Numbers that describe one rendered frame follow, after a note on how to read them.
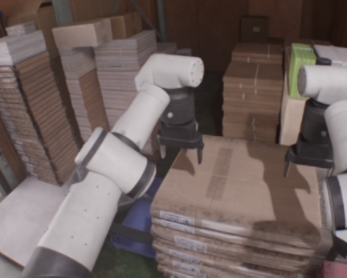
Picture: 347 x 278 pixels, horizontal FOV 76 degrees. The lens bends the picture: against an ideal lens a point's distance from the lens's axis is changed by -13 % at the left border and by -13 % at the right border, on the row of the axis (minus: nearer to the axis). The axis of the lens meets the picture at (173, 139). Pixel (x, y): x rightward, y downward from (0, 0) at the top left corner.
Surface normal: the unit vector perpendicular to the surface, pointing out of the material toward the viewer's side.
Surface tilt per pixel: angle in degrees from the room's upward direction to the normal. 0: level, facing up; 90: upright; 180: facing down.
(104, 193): 45
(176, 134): 90
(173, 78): 90
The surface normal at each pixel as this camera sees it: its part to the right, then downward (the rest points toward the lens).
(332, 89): -0.15, 0.56
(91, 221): 0.60, -0.49
